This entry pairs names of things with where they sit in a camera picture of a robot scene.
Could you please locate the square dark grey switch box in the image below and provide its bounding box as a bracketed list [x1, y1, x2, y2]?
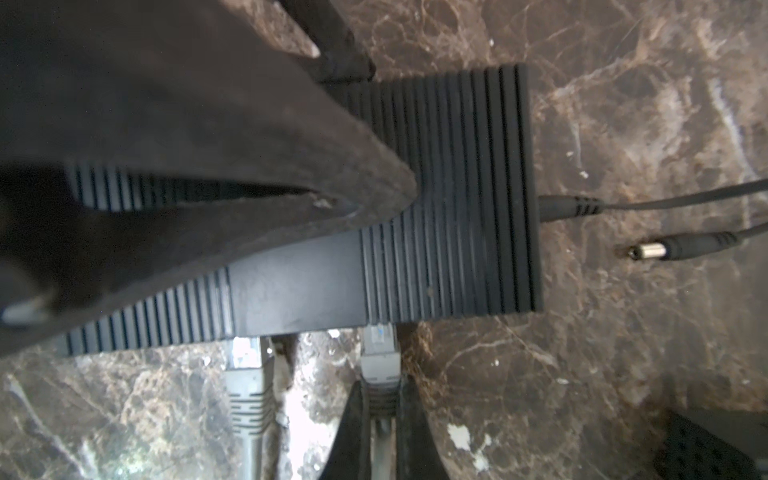
[654, 409, 767, 480]

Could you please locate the grey ethernet cable bundle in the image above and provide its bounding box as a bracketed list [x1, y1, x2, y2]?
[359, 323, 403, 480]

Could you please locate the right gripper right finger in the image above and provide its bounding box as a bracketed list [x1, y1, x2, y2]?
[395, 377, 450, 480]

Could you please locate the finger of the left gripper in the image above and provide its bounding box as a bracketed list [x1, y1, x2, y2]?
[279, 0, 376, 83]
[1, 1, 418, 355]

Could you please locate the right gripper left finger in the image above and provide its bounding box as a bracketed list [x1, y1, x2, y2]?
[319, 380, 369, 480]

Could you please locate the black adapter cable with plug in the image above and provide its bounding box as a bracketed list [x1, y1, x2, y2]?
[536, 176, 768, 224]

